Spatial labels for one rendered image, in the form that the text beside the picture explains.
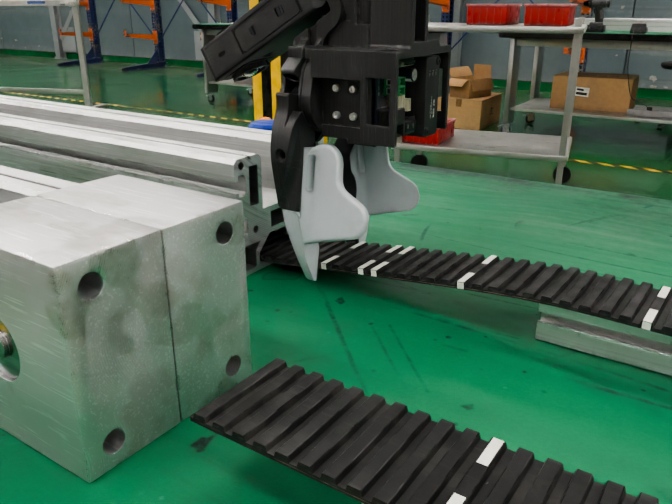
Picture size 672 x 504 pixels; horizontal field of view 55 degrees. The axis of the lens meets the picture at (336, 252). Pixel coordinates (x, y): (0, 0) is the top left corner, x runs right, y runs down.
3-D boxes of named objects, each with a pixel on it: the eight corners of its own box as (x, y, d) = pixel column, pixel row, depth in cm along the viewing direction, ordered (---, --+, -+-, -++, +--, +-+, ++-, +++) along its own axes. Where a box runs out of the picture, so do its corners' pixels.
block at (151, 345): (281, 355, 35) (276, 188, 32) (89, 485, 26) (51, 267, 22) (169, 314, 40) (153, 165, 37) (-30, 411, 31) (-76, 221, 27)
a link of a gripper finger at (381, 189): (411, 268, 45) (401, 147, 41) (341, 252, 48) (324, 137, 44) (431, 246, 47) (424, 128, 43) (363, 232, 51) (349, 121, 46)
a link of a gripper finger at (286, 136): (283, 213, 39) (298, 63, 37) (264, 209, 40) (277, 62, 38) (327, 209, 43) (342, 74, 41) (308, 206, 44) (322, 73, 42)
